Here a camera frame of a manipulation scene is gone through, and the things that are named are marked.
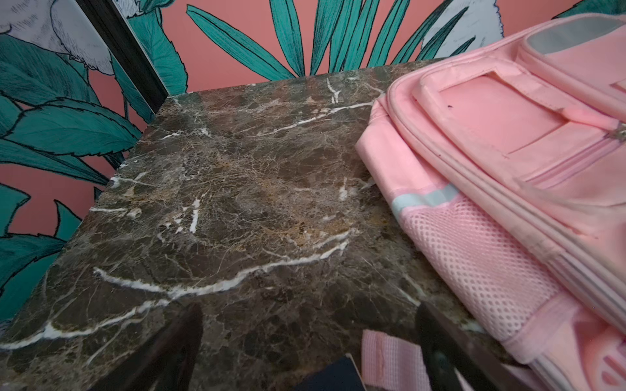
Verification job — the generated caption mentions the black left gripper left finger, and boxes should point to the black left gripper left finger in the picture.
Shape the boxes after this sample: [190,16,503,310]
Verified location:
[91,304,203,391]

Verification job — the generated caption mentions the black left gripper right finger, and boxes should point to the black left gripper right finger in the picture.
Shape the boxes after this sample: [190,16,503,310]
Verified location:
[415,302,530,390]

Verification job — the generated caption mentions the pink student backpack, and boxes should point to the pink student backpack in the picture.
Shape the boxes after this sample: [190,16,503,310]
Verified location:
[356,13,625,390]

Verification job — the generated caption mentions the dark blue book left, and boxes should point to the dark blue book left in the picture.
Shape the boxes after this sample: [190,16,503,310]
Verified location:
[293,355,366,391]

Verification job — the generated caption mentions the black frame post left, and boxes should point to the black frame post left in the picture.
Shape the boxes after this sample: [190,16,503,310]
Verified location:
[76,0,169,114]

